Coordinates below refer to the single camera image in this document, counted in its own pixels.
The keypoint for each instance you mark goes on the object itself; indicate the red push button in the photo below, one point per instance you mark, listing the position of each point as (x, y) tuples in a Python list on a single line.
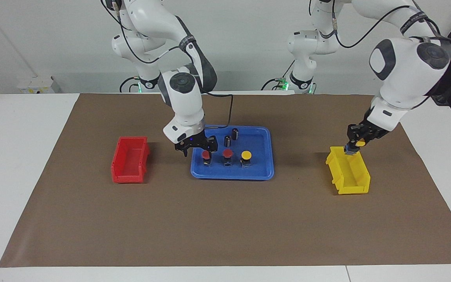
[(228, 155), (206, 156)]

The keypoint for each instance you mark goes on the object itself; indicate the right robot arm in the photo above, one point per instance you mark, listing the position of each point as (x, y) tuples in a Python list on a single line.
[(184, 105)]

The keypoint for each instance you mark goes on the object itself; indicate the yellow push button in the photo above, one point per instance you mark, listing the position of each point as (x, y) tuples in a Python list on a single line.
[(246, 157), (360, 143)]

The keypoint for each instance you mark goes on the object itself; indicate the blue plastic tray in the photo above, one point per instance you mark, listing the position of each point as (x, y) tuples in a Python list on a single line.
[(257, 168)]

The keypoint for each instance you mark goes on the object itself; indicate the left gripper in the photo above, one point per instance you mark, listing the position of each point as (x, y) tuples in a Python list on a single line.
[(371, 131)]

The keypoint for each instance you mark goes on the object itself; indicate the black cylinder button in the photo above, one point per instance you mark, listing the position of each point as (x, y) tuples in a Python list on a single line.
[(235, 134), (227, 141)]

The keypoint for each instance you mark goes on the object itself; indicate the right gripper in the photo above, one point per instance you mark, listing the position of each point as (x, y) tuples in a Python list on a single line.
[(194, 141)]

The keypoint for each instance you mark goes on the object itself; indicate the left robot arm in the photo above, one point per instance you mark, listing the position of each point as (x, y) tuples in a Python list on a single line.
[(405, 70)]

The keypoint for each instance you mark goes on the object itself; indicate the red plastic bin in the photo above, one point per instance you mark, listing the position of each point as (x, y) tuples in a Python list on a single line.
[(129, 160)]

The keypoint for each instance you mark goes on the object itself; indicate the white box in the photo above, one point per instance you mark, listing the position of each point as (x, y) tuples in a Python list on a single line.
[(37, 85)]

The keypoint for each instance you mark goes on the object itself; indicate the yellow plastic bin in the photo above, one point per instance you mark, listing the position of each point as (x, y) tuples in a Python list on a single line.
[(349, 172)]

